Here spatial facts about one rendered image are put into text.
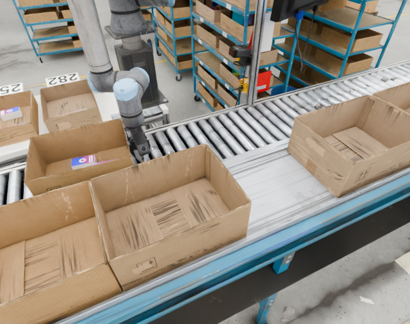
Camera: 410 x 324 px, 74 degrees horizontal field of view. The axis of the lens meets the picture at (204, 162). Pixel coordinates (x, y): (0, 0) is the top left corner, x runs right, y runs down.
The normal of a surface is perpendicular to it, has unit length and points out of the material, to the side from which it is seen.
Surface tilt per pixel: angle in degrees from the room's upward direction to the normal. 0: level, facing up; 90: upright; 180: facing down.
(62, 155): 89
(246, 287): 0
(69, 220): 89
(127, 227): 1
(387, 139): 89
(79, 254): 0
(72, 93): 88
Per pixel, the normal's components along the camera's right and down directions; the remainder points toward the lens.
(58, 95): 0.45, 0.59
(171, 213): -0.01, -0.73
